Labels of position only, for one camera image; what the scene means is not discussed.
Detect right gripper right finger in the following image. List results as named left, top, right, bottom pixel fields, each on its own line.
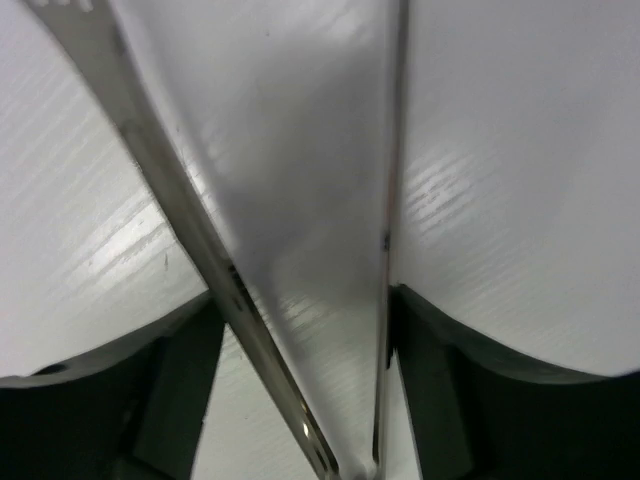
left=390, top=285, right=639, bottom=479

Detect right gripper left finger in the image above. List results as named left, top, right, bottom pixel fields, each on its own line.
left=1, top=294, right=225, bottom=479

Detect metal serving tongs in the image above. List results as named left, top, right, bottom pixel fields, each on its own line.
left=28, top=1, right=403, bottom=479

